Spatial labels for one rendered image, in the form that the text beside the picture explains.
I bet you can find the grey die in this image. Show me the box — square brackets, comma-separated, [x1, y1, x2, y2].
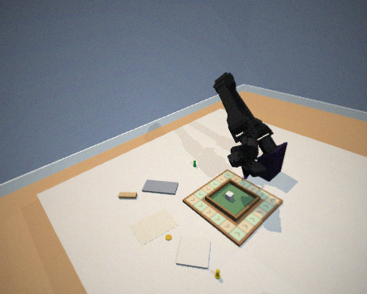
[225, 191, 234, 201]

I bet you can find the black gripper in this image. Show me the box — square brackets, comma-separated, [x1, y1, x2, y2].
[230, 145, 267, 178]

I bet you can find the brown board border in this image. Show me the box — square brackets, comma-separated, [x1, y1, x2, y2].
[183, 169, 283, 247]

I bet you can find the yellow pawn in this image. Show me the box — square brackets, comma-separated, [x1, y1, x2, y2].
[215, 269, 221, 279]

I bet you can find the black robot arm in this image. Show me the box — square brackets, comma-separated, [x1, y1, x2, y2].
[213, 72, 280, 168]

